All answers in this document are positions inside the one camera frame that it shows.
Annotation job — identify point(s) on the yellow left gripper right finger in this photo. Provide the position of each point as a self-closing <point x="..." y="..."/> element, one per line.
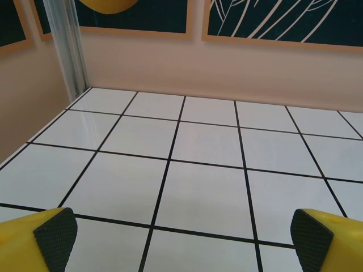
<point x="334" y="243"/>

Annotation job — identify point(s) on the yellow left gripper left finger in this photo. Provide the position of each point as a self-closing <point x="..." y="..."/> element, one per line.
<point x="22" y="243"/>

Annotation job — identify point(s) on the aluminium corner post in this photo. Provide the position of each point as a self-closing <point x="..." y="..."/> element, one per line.
<point x="68" y="42"/>

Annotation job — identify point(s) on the dark wall panel peach circle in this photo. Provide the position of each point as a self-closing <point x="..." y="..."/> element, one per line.
<point x="8" y="22"/>

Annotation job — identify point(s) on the dark wall panel leaf drawings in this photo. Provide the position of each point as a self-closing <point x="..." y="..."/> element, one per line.
<point x="283" y="17"/>

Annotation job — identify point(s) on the dark wall panel orange oval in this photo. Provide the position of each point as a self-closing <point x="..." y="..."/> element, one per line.
<point x="158" y="14"/>

